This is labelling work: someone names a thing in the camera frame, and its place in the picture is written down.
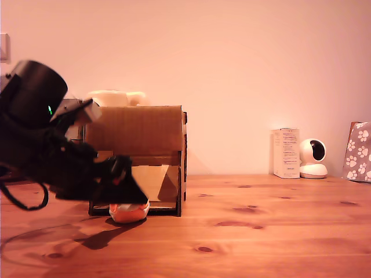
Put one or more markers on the grey paw print bag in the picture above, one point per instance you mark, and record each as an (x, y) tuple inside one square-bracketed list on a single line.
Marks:
[(359, 153)]

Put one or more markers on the small white round camera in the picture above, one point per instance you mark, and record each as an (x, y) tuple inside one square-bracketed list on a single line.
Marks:
[(312, 171)]

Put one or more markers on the white carton with small print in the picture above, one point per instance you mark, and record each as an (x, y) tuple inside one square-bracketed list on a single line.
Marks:
[(287, 153)]

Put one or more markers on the orange and white footbag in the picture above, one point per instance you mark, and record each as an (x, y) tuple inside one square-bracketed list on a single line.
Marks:
[(129, 215)]

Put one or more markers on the cardboard dice tower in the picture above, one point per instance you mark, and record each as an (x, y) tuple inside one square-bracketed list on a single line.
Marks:
[(150, 130)]

